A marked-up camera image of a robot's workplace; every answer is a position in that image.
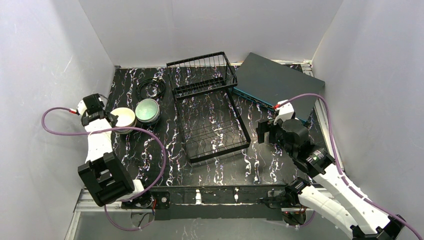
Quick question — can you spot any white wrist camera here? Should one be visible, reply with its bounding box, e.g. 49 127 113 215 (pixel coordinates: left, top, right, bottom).
76 100 87 115
273 99 296 125

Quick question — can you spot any coiled black cable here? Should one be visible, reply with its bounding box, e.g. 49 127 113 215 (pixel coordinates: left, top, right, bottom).
136 77 167 100

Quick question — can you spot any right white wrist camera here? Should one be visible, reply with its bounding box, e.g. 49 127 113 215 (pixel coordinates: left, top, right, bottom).
273 99 296 125

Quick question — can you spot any blue white patterned bowl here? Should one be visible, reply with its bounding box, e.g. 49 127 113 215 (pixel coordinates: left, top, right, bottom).
112 126 134 135

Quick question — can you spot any black wire dish rack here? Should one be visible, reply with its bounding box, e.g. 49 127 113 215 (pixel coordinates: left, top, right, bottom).
166 51 251 164

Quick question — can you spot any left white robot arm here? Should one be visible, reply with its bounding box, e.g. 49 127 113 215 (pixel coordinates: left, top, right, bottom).
77 93 145 207

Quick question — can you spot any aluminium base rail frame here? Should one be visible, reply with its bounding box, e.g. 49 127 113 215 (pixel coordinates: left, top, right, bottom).
65 185 377 240

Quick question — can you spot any grey teal network switch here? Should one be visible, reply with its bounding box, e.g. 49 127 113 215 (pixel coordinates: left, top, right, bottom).
233 52 325 113

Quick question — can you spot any beige ceramic bowl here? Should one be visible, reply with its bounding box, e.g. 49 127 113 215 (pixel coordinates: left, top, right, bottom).
110 107 137 128

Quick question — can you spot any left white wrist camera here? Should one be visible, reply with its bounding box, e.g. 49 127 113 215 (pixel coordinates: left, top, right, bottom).
76 100 87 115

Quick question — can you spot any green lined ceramic bowl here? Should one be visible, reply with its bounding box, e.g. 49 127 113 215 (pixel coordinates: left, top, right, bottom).
135 98 161 125

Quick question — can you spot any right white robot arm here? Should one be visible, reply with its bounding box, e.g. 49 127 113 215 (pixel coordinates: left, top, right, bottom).
256 118 405 240

